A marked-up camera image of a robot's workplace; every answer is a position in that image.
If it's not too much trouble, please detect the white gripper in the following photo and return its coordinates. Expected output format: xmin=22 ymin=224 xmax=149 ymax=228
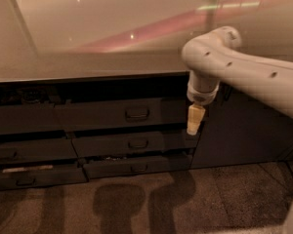
xmin=187 ymin=84 xmax=219 ymax=136

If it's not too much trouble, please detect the dark drawer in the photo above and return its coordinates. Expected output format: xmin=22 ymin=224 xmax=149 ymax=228
xmin=55 ymin=97 xmax=188 ymax=132
xmin=0 ymin=164 xmax=87 ymax=190
xmin=72 ymin=130 xmax=198 ymax=157
xmin=0 ymin=138 xmax=76 ymax=165
xmin=0 ymin=103 xmax=62 ymax=135
xmin=83 ymin=152 xmax=191 ymax=179

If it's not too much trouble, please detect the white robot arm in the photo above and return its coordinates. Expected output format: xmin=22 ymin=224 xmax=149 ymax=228
xmin=182 ymin=26 xmax=293 ymax=168

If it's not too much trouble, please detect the dark cabinet frame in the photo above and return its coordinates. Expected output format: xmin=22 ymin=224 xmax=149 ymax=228
xmin=0 ymin=66 xmax=293 ymax=193

